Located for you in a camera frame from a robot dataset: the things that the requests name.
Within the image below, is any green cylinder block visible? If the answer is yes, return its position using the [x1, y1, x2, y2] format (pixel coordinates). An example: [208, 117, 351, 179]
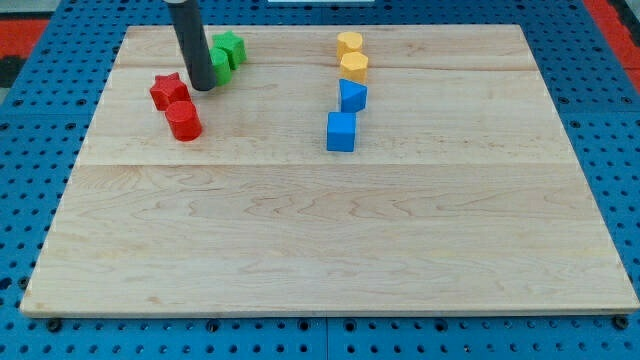
[210, 47, 232, 86]

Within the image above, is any green star block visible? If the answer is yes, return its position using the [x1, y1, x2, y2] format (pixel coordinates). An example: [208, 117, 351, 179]
[212, 31, 247, 70]

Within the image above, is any red star block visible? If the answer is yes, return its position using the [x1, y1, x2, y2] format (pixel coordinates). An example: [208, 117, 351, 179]
[149, 72, 191, 111]

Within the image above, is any blue cube block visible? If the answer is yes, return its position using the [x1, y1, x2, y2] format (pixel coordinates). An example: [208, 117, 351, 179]
[326, 112, 357, 152]

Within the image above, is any blue triangle block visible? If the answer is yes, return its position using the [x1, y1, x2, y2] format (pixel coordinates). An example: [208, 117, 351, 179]
[339, 78, 368, 113]

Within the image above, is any yellow hexagon block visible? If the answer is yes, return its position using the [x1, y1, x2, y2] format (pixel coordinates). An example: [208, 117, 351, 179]
[340, 52, 369, 84]

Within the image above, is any yellow heart block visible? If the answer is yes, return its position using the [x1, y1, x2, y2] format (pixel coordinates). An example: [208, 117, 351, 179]
[336, 31, 364, 61]

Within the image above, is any light wooden board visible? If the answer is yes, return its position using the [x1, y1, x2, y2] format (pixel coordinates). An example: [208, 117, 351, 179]
[21, 25, 639, 318]

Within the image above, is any red cylinder block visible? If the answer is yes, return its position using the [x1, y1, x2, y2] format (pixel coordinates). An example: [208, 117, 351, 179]
[165, 101, 202, 142]

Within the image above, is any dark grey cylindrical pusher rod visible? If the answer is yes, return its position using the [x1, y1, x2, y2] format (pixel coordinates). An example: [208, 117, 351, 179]
[165, 0, 216, 91]

